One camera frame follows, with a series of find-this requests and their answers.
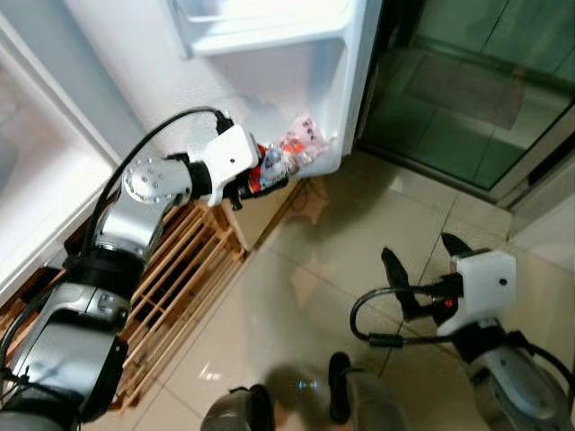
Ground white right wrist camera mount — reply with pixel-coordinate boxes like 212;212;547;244
438;249;519;339

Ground grey robot right foot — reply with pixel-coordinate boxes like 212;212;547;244
326;350;412;431

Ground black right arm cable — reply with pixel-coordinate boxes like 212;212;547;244
348;285;575;389

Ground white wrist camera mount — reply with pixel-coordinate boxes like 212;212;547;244
201;123;262;208
438;249;519;339

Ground green glass sliding door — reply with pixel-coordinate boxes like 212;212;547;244
355;0;575;206

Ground white fridge door shelf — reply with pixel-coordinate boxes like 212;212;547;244
169;0;358;60

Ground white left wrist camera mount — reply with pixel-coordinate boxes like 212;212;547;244
201;123;262;208

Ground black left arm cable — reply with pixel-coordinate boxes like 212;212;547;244
88;105;236;257

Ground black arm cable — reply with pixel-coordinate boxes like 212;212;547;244
348;285;575;389
88;105;236;257

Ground wooden slatted rack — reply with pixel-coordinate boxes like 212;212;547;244
0;172;332;416

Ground white fridge body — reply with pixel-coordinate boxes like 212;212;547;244
0;7;146;308

